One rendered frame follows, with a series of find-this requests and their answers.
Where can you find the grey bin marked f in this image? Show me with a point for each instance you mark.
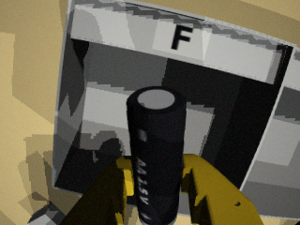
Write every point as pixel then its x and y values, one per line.
pixel 228 115

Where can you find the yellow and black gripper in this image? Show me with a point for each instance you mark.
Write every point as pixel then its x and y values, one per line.
pixel 213 199

